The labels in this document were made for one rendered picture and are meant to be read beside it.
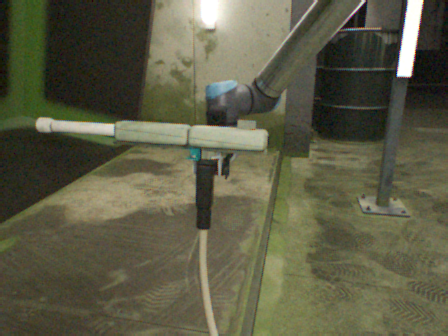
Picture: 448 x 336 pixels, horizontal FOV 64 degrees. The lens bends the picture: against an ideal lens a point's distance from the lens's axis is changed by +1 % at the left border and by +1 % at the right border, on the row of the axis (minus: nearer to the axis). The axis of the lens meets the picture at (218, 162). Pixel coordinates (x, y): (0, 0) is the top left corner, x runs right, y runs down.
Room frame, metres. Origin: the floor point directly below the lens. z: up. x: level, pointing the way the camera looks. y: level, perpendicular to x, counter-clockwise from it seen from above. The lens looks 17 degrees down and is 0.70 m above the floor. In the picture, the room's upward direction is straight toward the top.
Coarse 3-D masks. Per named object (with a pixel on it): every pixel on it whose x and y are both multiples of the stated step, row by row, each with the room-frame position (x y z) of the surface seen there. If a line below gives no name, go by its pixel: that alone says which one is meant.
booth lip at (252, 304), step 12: (276, 168) 2.06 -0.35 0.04; (276, 180) 1.84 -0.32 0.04; (264, 228) 1.28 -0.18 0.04; (264, 240) 1.18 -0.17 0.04; (264, 252) 1.10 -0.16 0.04; (252, 276) 0.96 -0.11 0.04; (252, 288) 0.90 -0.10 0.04; (252, 300) 0.85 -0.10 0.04; (252, 312) 0.80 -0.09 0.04; (252, 324) 0.76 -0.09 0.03
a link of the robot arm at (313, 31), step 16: (320, 0) 0.87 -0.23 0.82; (336, 0) 0.84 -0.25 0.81; (352, 0) 0.83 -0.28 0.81; (304, 16) 0.91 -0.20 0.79; (320, 16) 0.87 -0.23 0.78; (336, 16) 0.85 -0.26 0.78; (304, 32) 0.90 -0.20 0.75; (320, 32) 0.88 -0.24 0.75; (336, 32) 0.89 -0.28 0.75; (288, 48) 0.94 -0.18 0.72; (304, 48) 0.91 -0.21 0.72; (320, 48) 0.92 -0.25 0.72; (272, 64) 0.98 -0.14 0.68; (288, 64) 0.95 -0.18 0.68; (304, 64) 0.95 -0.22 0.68; (256, 80) 1.03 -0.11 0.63; (272, 80) 0.99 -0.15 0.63; (288, 80) 0.98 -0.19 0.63; (256, 96) 1.02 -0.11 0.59; (272, 96) 1.01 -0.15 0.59; (256, 112) 1.05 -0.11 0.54
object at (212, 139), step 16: (48, 128) 0.74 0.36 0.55; (64, 128) 0.74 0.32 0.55; (80, 128) 0.73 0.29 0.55; (96, 128) 0.72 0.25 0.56; (112, 128) 0.72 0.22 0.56; (128, 128) 0.70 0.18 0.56; (144, 128) 0.69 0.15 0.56; (160, 128) 0.69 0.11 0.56; (176, 128) 0.68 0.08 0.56; (192, 128) 0.68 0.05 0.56; (208, 128) 0.68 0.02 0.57; (224, 128) 0.68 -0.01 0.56; (240, 128) 0.68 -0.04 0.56; (128, 144) 0.70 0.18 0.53; (144, 144) 0.69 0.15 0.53; (160, 144) 0.69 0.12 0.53; (176, 144) 0.68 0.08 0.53; (192, 144) 0.67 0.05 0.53; (208, 144) 0.67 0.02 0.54; (224, 144) 0.66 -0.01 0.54; (240, 144) 0.66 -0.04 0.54; (256, 144) 0.65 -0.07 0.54; (208, 160) 0.67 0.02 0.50; (208, 176) 0.67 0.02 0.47; (208, 192) 0.66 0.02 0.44; (208, 208) 0.66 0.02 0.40; (208, 224) 0.67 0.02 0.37
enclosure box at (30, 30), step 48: (0, 0) 0.94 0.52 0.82; (48, 0) 1.01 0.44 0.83; (96, 0) 0.99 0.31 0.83; (144, 0) 0.96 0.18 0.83; (0, 48) 0.94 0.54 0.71; (48, 48) 1.02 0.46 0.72; (96, 48) 0.99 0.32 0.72; (144, 48) 0.97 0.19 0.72; (0, 96) 0.95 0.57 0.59; (48, 96) 1.02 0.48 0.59; (96, 96) 0.99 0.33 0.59; (0, 144) 0.78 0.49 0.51; (48, 144) 0.84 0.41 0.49; (96, 144) 0.91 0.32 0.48; (0, 192) 0.57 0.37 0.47; (48, 192) 0.59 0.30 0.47
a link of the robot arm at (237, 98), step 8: (232, 80) 0.99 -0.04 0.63; (208, 88) 0.98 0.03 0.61; (216, 88) 0.96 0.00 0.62; (224, 88) 0.96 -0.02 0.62; (232, 88) 0.97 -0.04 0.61; (240, 88) 1.01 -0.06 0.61; (208, 96) 0.98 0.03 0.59; (216, 96) 0.96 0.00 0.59; (224, 96) 0.96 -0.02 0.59; (232, 96) 0.97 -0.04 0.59; (240, 96) 0.99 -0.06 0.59; (248, 96) 1.00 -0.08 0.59; (208, 104) 0.98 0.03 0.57; (216, 104) 0.96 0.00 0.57; (224, 104) 0.96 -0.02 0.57; (232, 104) 0.96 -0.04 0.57; (240, 104) 0.98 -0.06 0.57; (248, 104) 1.00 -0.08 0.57; (232, 112) 0.96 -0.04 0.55; (240, 112) 1.00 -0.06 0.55; (232, 120) 0.96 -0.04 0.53
